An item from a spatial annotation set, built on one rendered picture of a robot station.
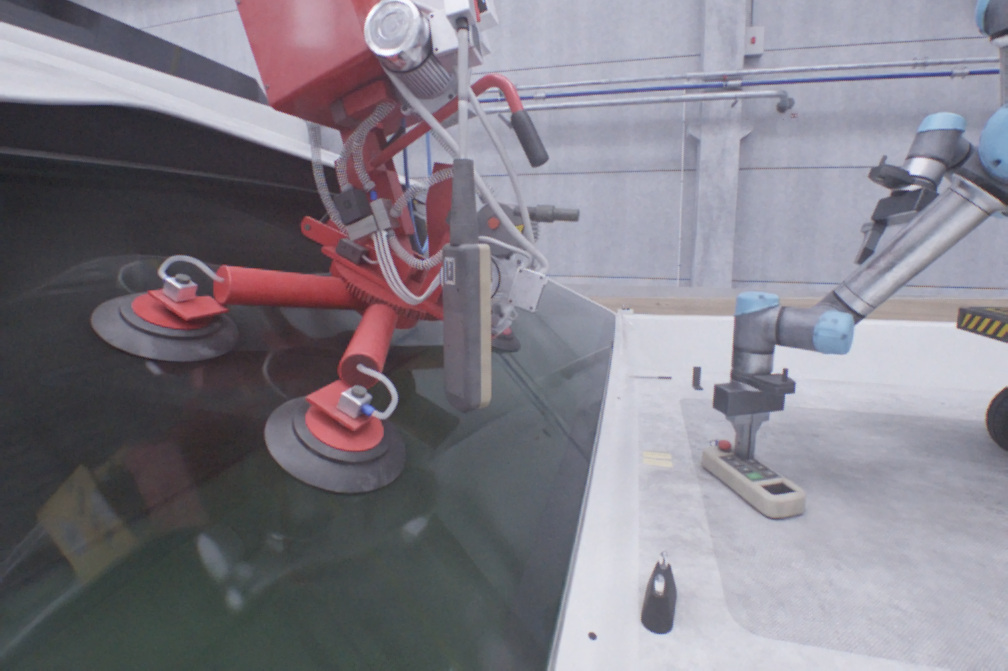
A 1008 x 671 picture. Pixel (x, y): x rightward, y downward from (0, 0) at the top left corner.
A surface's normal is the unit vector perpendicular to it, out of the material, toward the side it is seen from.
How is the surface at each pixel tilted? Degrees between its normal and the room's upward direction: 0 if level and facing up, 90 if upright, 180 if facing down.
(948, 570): 0
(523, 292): 82
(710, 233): 90
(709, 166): 90
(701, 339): 90
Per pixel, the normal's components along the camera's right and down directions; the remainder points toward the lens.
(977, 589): 0.00, -0.99
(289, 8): -0.27, 0.13
